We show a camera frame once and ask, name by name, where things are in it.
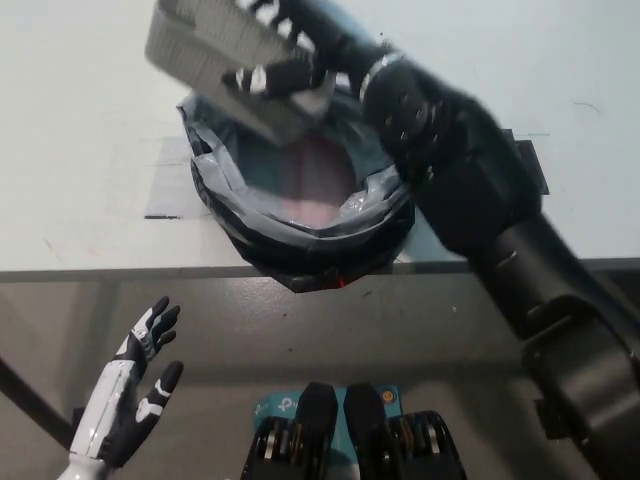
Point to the grey plastic bag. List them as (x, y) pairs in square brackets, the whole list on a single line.
[(250, 240)]

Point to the black ribbed robot body block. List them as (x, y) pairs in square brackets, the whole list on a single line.
[(370, 430), (310, 430)]

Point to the black tape strip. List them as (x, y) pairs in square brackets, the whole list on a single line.
[(161, 216)]

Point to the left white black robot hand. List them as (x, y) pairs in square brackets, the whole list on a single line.
[(107, 400)]

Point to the pink sheet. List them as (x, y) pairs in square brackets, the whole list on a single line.
[(315, 185)]

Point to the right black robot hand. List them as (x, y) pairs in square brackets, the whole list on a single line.
[(330, 35)]

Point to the teal box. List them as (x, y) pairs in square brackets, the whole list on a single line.
[(275, 405)]

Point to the grey perforated rectangular container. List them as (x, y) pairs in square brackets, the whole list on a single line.
[(200, 55)]

